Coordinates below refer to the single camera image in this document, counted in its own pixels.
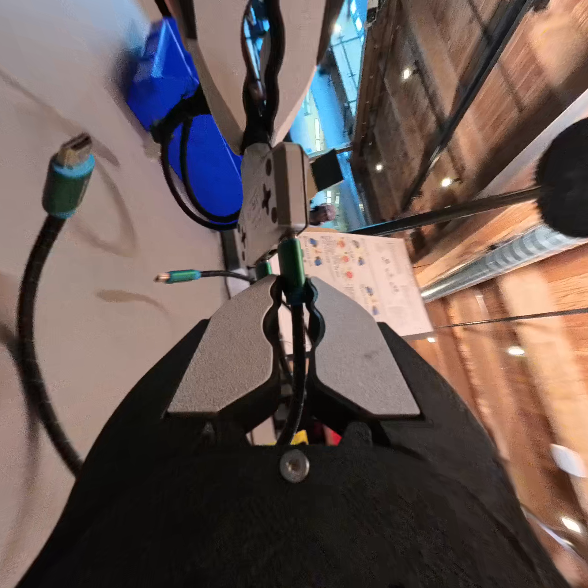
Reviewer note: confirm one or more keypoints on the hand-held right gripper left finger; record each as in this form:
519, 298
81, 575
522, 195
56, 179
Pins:
229, 358

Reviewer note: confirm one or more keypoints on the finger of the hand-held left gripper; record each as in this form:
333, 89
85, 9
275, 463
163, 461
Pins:
220, 69
303, 46

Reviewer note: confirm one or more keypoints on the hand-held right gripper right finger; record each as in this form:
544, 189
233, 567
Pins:
363, 367

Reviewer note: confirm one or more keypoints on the blue plastic bin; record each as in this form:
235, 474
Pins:
206, 151

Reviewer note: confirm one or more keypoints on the black video switch box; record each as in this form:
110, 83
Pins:
289, 183

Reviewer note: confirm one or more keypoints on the printed instruction sheet board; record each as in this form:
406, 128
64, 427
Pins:
390, 285

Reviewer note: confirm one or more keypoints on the yellow plastic bin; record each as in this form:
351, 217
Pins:
294, 438

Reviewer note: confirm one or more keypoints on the black floor lamp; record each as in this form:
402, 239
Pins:
565, 183

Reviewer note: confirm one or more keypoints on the silver ventilation duct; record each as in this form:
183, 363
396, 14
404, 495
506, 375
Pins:
505, 257

